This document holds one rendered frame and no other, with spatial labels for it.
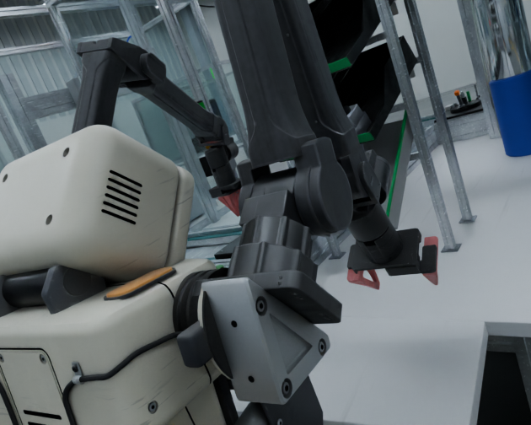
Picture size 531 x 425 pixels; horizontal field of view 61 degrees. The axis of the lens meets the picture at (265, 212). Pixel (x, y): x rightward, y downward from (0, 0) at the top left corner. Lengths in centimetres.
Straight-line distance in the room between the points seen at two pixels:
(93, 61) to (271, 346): 64
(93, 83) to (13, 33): 1035
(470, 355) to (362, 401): 19
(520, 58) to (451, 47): 993
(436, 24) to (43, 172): 1135
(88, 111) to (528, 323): 82
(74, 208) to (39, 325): 11
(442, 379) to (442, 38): 1106
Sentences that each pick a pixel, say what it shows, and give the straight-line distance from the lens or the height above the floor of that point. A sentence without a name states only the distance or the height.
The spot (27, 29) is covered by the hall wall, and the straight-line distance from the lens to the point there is 1143.
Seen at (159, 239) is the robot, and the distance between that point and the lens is 49.
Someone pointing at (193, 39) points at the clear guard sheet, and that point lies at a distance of 275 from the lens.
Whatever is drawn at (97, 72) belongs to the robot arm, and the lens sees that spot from 87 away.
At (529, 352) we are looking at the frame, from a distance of 95.
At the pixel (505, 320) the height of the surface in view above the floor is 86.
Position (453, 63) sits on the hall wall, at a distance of 1169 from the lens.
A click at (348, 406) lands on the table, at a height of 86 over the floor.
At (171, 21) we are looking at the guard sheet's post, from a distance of 159.
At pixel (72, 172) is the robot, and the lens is 47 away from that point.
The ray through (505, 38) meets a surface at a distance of 174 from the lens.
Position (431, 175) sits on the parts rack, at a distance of 112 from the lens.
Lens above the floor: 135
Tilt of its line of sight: 13 degrees down
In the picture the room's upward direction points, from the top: 21 degrees counter-clockwise
